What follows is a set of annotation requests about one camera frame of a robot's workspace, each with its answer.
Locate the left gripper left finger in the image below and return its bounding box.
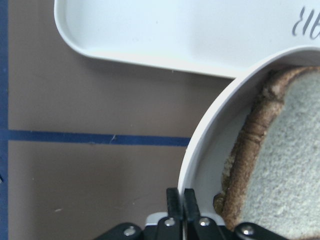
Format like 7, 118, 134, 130
166, 187, 183, 240

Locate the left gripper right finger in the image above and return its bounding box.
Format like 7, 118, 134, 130
183, 188, 201, 240

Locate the cream round plate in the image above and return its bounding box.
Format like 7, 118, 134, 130
177, 45, 320, 225

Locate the bread slice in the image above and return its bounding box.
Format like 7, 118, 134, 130
221, 66, 320, 239
213, 153, 235, 215

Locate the bread slice on plate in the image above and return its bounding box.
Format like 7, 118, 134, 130
213, 153, 235, 215

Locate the cream bear tray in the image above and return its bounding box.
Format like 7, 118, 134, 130
54, 0, 320, 78

